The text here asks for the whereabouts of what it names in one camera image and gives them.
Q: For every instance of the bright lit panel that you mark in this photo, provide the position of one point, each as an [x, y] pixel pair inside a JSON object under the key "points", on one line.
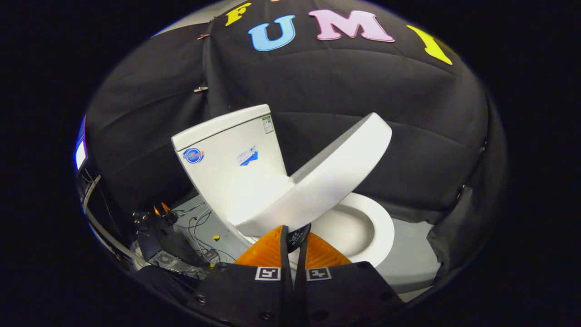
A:
{"points": [[81, 154]]}

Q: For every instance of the white toilet seat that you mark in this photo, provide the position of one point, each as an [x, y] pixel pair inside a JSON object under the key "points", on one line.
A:
{"points": [[383, 231]]}

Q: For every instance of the curved metal bar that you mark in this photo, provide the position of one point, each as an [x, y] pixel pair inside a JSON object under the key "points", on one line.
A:
{"points": [[93, 222]]}

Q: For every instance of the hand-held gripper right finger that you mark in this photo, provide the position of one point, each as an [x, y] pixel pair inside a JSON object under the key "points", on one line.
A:
{"points": [[299, 290]]}

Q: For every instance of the silver cloth clip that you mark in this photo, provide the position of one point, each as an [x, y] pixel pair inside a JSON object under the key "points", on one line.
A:
{"points": [[200, 89]]}

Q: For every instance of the grey vented box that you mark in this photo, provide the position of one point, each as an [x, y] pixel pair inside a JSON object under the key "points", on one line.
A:
{"points": [[165, 260]]}

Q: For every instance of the white ceramic toilet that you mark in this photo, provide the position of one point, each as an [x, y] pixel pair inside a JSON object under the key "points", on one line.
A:
{"points": [[227, 172]]}

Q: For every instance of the black backdrop cloth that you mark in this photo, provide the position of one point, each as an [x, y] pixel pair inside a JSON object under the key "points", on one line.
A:
{"points": [[363, 81]]}

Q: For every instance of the white toilet lid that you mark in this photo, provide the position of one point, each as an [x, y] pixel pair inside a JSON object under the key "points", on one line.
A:
{"points": [[327, 177]]}

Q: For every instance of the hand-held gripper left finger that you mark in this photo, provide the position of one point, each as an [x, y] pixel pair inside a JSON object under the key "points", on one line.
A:
{"points": [[287, 281]]}

